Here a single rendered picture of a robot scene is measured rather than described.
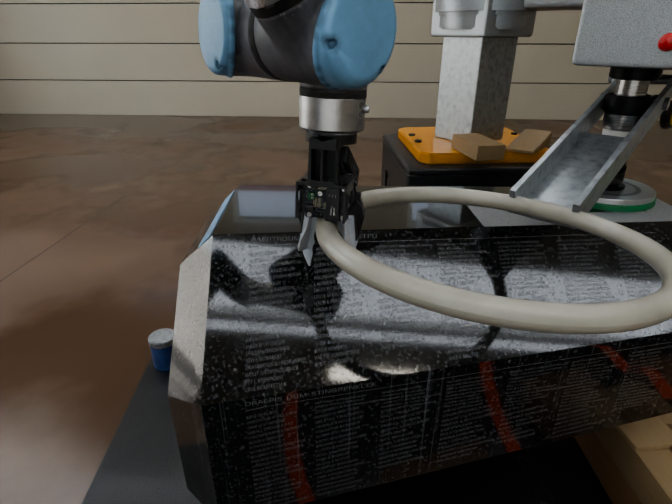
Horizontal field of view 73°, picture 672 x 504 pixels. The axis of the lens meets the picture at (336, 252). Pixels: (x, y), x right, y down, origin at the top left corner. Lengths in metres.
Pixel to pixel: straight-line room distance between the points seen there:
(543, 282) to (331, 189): 0.55
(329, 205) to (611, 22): 0.76
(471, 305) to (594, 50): 0.81
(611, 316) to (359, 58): 0.33
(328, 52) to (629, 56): 0.85
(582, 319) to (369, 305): 0.49
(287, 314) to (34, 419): 1.21
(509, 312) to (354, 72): 0.26
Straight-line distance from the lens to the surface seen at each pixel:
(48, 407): 1.94
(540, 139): 1.88
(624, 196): 1.24
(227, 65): 0.53
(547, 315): 0.48
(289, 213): 1.03
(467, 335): 0.93
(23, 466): 1.78
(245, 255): 0.93
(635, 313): 0.53
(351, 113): 0.61
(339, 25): 0.40
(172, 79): 7.55
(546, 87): 7.45
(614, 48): 1.17
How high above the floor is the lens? 1.17
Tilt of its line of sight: 26 degrees down
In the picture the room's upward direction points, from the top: straight up
